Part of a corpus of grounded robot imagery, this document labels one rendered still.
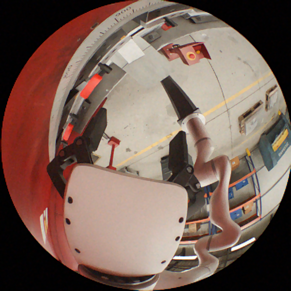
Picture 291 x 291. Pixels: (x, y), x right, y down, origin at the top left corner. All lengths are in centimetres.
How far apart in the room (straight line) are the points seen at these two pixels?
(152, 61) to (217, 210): 70
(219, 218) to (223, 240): 12
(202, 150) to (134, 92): 134
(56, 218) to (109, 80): 103
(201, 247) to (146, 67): 83
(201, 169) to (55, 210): 99
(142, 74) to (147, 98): 120
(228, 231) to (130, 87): 177
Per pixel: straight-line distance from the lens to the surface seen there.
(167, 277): 27
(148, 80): 54
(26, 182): 18
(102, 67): 27
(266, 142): 565
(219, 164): 51
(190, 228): 590
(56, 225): 92
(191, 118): 71
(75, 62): 15
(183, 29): 71
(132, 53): 51
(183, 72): 165
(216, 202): 48
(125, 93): 167
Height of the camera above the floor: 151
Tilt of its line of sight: 37 degrees down
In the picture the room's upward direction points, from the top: 177 degrees clockwise
